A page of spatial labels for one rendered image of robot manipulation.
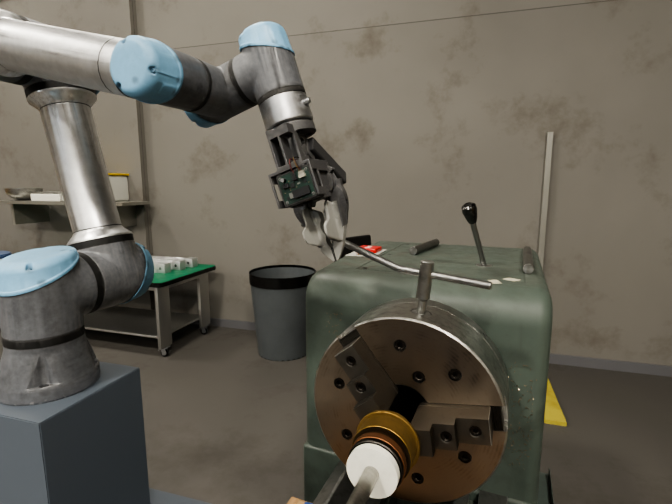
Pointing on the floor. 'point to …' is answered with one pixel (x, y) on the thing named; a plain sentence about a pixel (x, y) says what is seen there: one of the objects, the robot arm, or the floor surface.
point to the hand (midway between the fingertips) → (335, 252)
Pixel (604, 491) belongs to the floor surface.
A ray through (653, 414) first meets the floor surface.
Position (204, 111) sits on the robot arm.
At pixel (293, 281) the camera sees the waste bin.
